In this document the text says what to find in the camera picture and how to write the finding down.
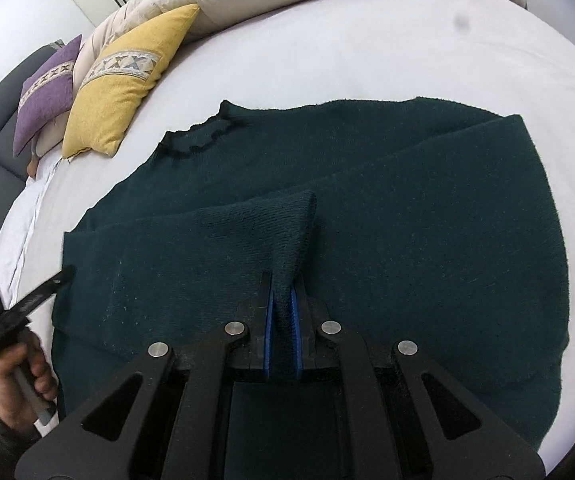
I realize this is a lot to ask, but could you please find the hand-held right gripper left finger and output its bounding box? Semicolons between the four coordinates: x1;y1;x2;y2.
15;271;274;480

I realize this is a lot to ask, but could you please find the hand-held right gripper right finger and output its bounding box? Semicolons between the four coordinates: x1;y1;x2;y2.
289;284;547;480

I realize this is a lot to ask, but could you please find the dark green knit sweater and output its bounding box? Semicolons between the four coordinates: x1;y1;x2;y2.
50;96;571;463

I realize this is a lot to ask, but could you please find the person's left forearm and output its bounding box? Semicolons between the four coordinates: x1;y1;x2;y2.
0;400;44;463

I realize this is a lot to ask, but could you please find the person's left hand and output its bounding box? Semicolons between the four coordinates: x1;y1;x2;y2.
0;331;60;430

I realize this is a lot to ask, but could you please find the white bed pillow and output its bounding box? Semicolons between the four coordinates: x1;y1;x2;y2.
0;156;63;322

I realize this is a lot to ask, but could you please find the beige pillow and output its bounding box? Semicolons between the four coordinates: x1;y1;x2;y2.
28;110;76;178

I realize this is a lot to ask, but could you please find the purple patterned throw pillow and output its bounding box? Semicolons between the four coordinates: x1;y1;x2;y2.
12;34;83;157

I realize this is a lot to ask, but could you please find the yellow patterned throw pillow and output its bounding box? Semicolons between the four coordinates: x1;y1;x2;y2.
62;3;201;159

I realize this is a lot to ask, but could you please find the bed with white sheet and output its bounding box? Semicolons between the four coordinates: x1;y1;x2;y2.
0;0;575;468

